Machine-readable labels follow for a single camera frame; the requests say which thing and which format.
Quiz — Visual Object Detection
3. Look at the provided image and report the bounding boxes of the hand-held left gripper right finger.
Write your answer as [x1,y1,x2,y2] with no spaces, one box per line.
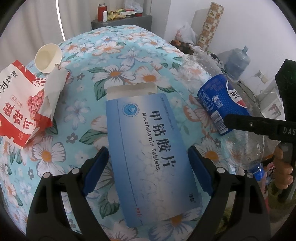
[187,146,271,241]

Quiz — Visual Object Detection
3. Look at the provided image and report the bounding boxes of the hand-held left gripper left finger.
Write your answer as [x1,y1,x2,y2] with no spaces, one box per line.
[26,146,110,241]

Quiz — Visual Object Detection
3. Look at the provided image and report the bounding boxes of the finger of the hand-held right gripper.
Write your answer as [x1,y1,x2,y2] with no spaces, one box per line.
[224,113,286,139]

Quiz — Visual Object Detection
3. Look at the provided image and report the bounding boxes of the clear bottle with blue label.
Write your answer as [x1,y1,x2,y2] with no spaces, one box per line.
[178,50,281,181]

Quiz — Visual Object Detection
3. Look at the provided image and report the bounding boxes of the blue medicine box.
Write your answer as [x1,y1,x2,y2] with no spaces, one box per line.
[105,83,203,228]

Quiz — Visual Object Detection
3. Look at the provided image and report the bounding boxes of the person's right hand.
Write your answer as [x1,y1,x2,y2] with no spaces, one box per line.
[272,148,295,191]

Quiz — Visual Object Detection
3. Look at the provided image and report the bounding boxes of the white cardboard box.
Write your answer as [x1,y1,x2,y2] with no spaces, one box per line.
[261,88,286,119]

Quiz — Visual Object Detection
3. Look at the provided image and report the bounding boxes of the blue water jug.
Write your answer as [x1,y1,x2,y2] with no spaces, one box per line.
[225,46,251,81]

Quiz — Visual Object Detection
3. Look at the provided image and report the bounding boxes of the red and white paper bag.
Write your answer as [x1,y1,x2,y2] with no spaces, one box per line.
[0,60,70,150]

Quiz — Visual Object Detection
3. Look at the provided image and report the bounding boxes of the dark brown bag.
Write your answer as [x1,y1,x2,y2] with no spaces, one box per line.
[171,39,193,55]

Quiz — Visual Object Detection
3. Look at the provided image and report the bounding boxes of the patterned paper roll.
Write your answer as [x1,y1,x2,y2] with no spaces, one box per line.
[197,2,225,50]

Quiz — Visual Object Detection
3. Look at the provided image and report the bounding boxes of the white printed plastic bag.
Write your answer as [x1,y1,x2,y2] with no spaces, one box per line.
[176,22,197,45]

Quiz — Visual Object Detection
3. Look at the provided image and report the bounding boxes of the floral bedsheet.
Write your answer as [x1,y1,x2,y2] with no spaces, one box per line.
[0,24,273,241]

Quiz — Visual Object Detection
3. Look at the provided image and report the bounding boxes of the white paper cup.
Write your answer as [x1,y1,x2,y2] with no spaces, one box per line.
[35,44,62,73]

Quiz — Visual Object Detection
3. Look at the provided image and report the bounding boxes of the grey nightstand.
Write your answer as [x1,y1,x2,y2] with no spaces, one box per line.
[91,14,153,30]

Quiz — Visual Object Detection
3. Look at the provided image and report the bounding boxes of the yellow snack packets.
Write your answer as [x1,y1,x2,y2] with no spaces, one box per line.
[107,9,122,20]

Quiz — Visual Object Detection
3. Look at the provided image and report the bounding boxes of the white curtain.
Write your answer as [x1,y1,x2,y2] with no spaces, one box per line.
[0,0,102,70]

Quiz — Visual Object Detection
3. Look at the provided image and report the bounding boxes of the red thermos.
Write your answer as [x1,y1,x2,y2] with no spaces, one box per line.
[98,3,107,22]

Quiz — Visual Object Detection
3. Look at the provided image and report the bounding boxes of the clear crumpled plastic bag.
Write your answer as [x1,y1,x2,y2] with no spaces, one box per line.
[125,0,144,12]

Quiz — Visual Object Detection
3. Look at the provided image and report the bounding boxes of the black cable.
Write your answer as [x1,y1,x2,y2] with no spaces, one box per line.
[208,52,232,75]

